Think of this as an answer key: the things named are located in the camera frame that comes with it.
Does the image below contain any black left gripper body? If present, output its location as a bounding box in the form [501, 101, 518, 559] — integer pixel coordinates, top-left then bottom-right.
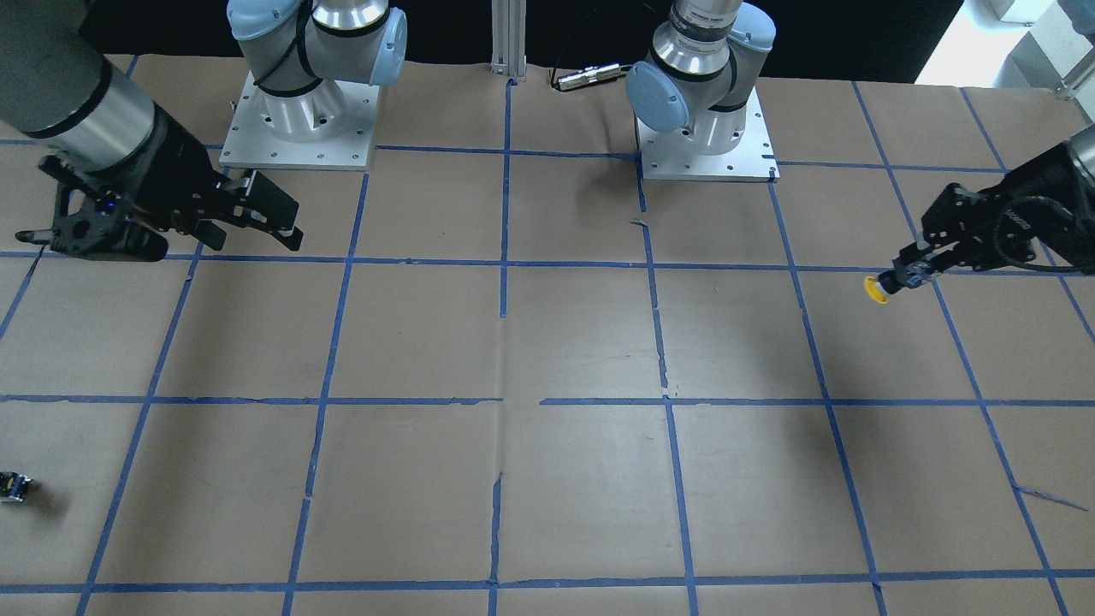
[920, 141, 1092, 275]

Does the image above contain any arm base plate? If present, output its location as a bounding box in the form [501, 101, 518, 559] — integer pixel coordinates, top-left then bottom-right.
[219, 75, 383, 172]
[635, 89, 781, 182]

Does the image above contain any aluminium frame post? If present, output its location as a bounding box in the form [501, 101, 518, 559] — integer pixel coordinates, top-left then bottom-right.
[489, 0, 527, 80]

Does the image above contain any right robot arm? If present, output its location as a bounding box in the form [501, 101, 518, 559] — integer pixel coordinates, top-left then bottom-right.
[132, 1, 408, 251]

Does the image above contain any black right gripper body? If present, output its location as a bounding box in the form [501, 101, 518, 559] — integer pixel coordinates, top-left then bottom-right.
[128, 111, 254, 233]

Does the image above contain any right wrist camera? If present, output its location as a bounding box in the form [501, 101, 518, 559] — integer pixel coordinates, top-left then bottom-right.
[15, 155, 169, 263]

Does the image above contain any yellow push button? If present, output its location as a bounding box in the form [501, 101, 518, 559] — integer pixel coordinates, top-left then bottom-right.
[863, 261, 917, 305]

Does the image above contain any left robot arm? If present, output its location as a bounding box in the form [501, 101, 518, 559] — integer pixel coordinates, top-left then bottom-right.
[625, 1, 1092, 304]

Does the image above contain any small black switch block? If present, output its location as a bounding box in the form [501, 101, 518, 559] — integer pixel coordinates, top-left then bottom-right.
[0, 470, 34, 503]

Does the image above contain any silver cable connector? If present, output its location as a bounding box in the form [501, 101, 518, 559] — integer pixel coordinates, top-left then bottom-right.
[550, 62, 634, 92]

